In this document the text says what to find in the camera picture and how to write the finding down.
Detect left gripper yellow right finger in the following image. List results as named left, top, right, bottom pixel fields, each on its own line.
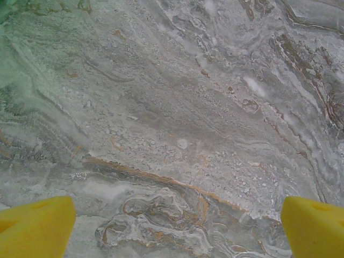
left=281, top=196, right=344, bottom=258

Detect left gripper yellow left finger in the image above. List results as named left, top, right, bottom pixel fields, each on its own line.
left=0, top=196, right=77, bottom=258

